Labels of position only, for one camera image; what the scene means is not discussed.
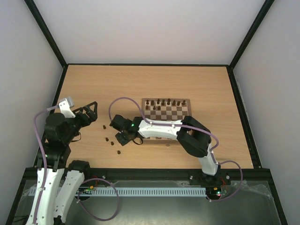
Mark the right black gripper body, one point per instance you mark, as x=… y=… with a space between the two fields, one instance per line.
x=122 y=138

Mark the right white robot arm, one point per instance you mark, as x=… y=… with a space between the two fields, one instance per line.
x=194 y=137

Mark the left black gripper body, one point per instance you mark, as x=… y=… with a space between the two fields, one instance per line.
x=70 y=136

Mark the white slotted cable duct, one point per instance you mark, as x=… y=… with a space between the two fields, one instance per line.
x=148 y=191

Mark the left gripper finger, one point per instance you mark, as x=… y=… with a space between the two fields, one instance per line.
x=89 y=109
x=90 y=117

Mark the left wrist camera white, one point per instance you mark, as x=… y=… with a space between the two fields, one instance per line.
x=65 y=106

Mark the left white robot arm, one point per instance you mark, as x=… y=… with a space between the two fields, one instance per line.
x=57 y=182

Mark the black aluminium frame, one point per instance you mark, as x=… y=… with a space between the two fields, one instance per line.
x=256 y=173

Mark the wooden chess board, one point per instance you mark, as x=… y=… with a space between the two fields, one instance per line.
x=167 y=112

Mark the metal base plate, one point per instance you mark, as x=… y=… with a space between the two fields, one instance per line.
x=252 y=205

